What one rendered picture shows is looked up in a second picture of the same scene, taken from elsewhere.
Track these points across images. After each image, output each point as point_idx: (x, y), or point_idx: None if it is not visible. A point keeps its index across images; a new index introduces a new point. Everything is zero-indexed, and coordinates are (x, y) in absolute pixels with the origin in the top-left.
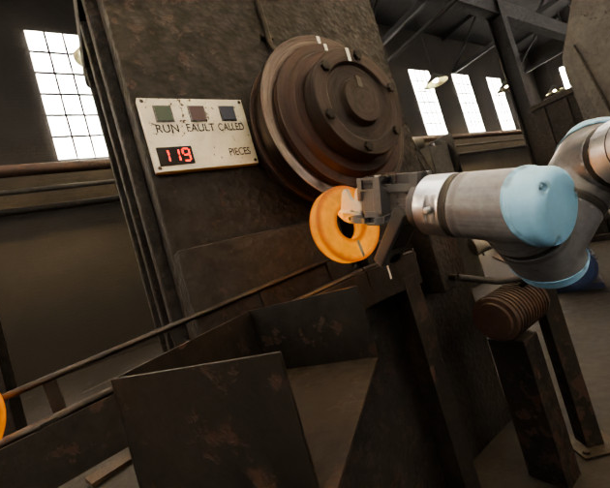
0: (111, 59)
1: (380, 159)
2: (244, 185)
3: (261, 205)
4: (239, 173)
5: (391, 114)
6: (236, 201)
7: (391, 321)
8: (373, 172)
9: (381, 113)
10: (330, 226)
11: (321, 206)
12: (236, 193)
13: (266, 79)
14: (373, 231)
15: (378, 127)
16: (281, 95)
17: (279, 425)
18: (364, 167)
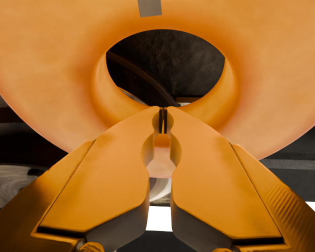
0: None
1: None
2: (200, 78)
3: (187, 49)
4: (200, 90)
5: None
6: (221, 60)
7: None
8: (0, 113)
9: (10, 192)
10: (273, 110)
11: (257, 157)
12: (215, 70)
13: (168, 189)
14: (22, 39)
15: (15, 182)
16: (161, 186)
17: None
18: (29, 127)
